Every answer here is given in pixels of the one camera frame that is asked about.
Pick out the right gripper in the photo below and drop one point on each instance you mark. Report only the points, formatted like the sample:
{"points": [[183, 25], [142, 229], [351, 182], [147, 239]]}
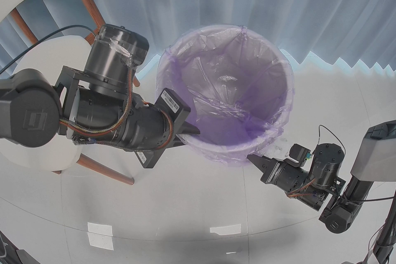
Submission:
{"points": [[284, 176]]}

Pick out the purple plastic bag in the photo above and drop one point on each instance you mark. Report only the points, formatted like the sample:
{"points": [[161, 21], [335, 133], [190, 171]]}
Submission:
{"points": [[247, 95]]}

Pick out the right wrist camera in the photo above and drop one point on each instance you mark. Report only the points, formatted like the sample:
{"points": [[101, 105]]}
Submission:
{"points": [[298, 153]]}

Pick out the white trash bin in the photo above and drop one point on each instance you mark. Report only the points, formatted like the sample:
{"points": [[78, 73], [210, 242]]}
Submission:
{"points": [[216, 148]]}

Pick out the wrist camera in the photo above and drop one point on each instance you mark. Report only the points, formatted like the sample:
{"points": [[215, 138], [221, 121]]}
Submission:
{"points": [[171, 103], [298, 153]]}

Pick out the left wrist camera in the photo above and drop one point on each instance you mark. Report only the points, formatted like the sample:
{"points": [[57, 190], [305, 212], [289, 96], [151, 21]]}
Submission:
{"points": [[171, 103]]}

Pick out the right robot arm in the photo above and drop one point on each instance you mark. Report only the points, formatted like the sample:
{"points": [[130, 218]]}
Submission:
{"points": [[328, 163]]}

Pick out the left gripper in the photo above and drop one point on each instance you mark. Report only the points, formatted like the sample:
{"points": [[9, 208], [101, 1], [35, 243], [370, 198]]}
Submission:
{"points": [[145, 129]]}

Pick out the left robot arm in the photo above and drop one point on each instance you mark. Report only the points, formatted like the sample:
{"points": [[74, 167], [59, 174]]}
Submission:
{"points": [[27, 108]]}

